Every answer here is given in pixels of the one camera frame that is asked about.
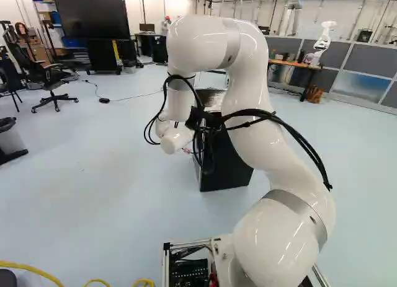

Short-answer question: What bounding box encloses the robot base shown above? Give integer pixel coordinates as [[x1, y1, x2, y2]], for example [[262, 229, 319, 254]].
[[163, 236, 332, 287]]

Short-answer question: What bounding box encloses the wooden top desk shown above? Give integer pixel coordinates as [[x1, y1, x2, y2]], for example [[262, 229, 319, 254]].
[[268, 59, 323, 102]]

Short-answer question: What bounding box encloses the brown bag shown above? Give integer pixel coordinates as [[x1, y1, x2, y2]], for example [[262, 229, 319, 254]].
[[306, 84, 324, 104]]

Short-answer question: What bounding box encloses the white robot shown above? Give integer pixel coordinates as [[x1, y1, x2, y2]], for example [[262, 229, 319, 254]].
[[312, 20, 338, 67]]

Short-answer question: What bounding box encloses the large black screen on stand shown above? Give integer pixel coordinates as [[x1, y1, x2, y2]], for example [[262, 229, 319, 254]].
[[54, 0, 138, 76]]

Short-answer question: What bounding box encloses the black office chair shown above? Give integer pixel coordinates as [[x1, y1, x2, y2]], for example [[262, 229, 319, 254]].
[[6, 42, 80, 113]]

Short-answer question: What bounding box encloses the grey office partition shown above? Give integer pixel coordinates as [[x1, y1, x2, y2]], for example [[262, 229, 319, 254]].
[[265, 35, 397, 116]]

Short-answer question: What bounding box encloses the black floor cable with adapter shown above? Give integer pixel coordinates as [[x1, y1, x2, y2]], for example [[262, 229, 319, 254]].
[[81, 79, 170, 104]]

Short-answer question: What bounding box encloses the yellow cable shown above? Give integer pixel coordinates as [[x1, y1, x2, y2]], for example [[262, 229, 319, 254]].
[[0, 260, 156, 287]]

